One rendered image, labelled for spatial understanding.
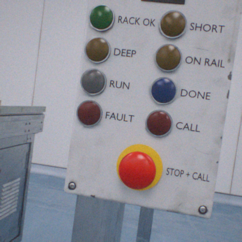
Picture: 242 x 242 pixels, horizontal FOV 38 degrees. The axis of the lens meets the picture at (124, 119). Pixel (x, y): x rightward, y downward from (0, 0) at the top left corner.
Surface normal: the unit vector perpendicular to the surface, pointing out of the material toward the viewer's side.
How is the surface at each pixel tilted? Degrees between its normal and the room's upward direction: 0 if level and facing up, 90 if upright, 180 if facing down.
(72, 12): 90
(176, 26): 92
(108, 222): 90
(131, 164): 87
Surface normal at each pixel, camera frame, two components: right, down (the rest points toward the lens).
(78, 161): -0.17, 0.03
